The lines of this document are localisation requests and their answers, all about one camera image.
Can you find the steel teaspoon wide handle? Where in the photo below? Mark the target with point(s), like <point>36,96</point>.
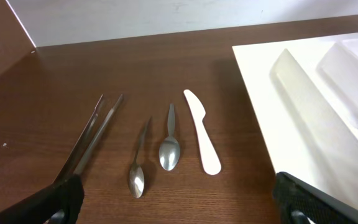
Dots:
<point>169,151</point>

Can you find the white plastic cutlery tray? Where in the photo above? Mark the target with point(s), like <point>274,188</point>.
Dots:
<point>305,96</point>

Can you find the white plastic knife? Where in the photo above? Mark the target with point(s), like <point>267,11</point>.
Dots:
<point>209,158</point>

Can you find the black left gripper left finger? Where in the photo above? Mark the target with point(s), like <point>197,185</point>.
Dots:
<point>60,201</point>

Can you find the steel kitchen tongs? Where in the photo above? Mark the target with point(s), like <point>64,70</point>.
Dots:
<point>87,141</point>

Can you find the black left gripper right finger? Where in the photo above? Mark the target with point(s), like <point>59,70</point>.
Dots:
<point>299,202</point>

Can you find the small steel teaspoon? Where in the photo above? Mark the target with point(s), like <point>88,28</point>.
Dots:
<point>136,179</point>

